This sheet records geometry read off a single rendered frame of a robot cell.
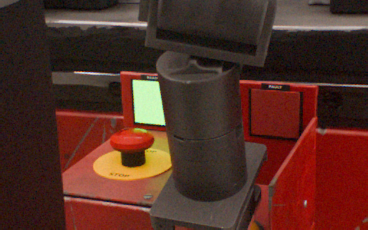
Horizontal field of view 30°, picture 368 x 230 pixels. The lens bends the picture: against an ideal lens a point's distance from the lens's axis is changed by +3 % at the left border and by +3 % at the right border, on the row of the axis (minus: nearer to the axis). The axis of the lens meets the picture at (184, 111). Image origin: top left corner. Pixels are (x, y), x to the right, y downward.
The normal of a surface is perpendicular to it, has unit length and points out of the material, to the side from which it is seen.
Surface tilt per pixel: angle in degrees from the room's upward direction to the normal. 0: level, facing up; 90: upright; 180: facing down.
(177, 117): 104
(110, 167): 0
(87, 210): 90
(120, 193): 0
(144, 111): 90
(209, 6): 96
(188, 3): 96
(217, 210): 15
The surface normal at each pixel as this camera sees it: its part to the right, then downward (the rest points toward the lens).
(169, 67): -0.11, -0.84
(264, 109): -0.37, 0.31
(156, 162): -0.04, -0.95
